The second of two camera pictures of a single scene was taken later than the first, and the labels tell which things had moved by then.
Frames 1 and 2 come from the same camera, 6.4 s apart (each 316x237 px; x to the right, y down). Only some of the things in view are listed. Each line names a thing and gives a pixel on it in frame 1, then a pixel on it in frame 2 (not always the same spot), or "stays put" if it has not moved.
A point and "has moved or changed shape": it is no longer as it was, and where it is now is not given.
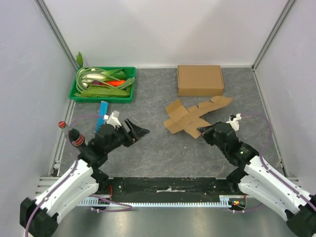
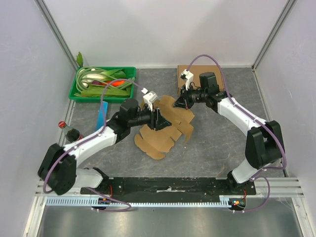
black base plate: (167, 190) stays put
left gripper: (136, 133) to (157, 121)
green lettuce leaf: (104, 92) stays put
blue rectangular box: (103, 111) stays put
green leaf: (80, 60) stays put
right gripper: (207, 133) to (185, 97)
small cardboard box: (189, 120) has moved or changed shape
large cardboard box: (200, 80) stays put
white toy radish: (86, 82) stays put
